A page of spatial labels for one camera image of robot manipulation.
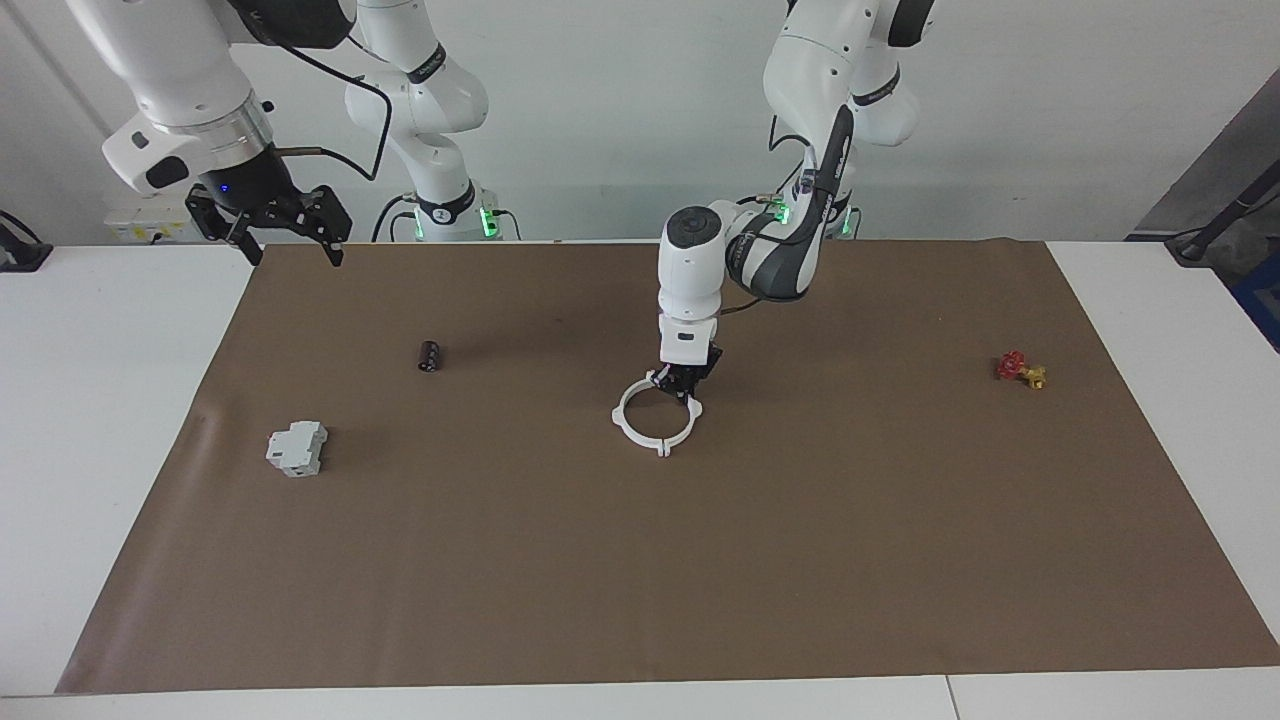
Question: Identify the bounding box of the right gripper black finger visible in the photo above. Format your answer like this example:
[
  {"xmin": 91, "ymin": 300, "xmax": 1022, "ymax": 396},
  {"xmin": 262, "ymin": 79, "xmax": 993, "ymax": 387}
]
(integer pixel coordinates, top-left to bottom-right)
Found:
[
  {"xmin": 185, "ymin": 194, "xmax": 265, "ymax": 267},
  {"xmin": 295, "ymin": 186, "xmax": 353, "ymax": 269}
]

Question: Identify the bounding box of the white half-ring pipe clamp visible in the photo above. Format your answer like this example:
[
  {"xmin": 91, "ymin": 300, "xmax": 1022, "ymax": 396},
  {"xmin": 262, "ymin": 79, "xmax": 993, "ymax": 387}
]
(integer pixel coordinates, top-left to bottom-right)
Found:
[
  {"xmin": 655, "ymin": 378, "xmax": 704, "ymax": 456},
  {"xmin": 611, "ymin": 375, "xmax": 669, "ymax": 459}
]

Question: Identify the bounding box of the white power strip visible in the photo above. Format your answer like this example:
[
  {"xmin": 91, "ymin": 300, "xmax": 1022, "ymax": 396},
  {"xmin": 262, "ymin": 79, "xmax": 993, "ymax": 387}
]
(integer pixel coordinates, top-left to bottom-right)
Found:
[{"xmin": 105, "ymin": 200, "xmax": 201, "ymax": 246}]

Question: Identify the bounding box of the brown paper mat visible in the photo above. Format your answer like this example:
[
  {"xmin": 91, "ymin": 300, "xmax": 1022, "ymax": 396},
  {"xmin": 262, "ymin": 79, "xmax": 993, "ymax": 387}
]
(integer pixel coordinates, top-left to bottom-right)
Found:
[{"xmin": 55, "ymin": 238, "xmax": 1280, "ymax": 696}]

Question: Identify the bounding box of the black table clamp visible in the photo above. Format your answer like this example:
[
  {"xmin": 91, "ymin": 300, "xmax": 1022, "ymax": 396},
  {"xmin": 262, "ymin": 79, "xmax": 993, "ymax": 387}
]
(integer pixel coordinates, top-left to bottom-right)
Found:
[{"xmin": 0, "ymin": 210, "xmax": 53, "ymax": 273}]

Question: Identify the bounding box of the white circuit breaker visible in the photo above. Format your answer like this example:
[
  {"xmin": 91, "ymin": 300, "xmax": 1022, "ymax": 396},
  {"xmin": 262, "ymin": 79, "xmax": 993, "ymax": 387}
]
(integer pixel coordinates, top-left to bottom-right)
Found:
[{"xmin": 265, "ymin": 420, "xmax": 329, "ymax": 478}]

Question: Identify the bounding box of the red and yellow valve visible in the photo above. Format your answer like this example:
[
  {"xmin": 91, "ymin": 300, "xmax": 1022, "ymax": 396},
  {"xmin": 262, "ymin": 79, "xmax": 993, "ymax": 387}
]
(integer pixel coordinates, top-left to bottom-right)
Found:
[{"xmin": 995, "ymin": 350, "xmax": 1048, "ymax": 391}]

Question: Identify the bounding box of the black stand leg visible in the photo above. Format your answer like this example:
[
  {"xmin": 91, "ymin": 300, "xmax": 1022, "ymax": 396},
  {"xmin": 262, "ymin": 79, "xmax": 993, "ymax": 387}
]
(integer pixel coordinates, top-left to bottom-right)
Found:
[{"xmin": 1165, "ymin": 160, "xmax": 1280, "ymax": 266}]

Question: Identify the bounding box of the blue box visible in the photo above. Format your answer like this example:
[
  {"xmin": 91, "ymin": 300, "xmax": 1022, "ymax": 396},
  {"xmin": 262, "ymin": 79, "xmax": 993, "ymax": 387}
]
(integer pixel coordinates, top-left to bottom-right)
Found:
[{"xmin": 1232, "ymin": 250, "xmax": 1280, "ymax": 353}]

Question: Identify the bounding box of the black right base cable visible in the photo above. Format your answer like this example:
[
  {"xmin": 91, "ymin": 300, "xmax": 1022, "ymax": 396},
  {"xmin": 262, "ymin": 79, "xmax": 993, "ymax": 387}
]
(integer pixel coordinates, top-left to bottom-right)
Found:
[{"xmin": 372, "ymin": 195, "xmax": 417, "ymax": 243}]

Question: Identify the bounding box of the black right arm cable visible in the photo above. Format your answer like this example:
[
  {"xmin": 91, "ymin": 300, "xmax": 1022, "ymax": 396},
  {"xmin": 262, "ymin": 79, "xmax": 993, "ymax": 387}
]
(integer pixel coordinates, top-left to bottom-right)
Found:
[{"xmin": 268, "ymin": 40, "xmax": 394, "ymax": 185}]

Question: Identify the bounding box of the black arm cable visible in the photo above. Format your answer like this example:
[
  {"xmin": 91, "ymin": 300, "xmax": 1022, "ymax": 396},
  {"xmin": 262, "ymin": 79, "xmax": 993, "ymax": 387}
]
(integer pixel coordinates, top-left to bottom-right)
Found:
[
  {"xmin": 268, "ymin": 40, "xmax": 394, "ymax": 185},
  {"xmin": 720, "ymin": 105, "xmax": 811, "ymax": 316}
]

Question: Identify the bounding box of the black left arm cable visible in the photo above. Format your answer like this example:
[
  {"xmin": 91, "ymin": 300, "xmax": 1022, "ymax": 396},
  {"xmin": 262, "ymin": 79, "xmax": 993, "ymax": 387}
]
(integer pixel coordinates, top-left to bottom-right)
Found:
[{"xmin": 720, "ymin": 105, "xmax": 811, "ymax": 316}]

